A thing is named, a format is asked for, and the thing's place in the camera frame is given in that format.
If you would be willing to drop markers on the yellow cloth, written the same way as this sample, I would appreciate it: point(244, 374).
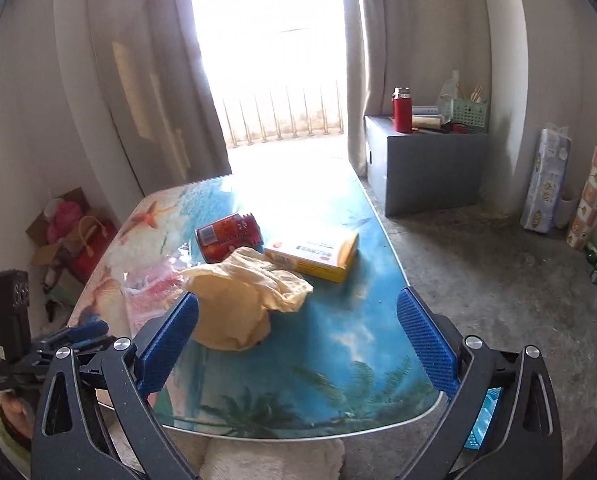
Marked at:
point(238, 300)

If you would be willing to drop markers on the beige paper roll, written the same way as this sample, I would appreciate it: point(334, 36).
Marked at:
point(428, 121)

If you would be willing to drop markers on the clear wrapper with red grid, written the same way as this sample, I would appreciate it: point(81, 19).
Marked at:
point(146, 295)

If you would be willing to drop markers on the grey cabinet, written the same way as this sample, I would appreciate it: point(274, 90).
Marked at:
point(423, 170)

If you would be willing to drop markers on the window railing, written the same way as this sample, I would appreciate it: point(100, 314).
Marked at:
point(283, 115)

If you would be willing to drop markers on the beige curtain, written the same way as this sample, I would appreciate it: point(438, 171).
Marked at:
point(143, 85)
point(368, 60)

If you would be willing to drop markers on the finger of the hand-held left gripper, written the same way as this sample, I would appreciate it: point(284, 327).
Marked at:
point(91, 347)
point(86, 330)

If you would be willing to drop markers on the patterned orange roll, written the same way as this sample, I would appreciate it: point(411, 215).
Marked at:
point(593, 175)

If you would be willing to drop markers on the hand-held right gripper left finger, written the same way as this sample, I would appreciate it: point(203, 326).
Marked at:
point(166, 345)

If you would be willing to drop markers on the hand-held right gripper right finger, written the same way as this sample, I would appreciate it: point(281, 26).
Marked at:
point(426, 340)

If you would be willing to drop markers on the red thermos bottle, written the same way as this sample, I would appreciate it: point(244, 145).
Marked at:
point(402, 112)

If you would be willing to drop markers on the pink plush item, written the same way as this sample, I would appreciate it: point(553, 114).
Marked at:
point(61, 217)

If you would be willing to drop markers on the green plastic basket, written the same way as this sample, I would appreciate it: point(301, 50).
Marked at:
point(469, 115)

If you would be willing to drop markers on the toilet paper pack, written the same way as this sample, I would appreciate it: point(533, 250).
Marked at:
point(546, 180)

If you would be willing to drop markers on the red gift bag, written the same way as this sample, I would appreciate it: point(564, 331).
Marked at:
point(96, 245)

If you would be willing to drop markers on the yellow cardboard box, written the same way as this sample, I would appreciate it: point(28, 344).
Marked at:
point(313, 257)

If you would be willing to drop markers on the red snack packet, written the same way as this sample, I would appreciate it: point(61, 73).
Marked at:
point(228, 237)

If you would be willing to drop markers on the clear plastic bag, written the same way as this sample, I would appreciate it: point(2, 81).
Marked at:
point(451, 95)

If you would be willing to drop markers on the clear wrapper with red print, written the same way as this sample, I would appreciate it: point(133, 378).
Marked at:
point(178, 259)

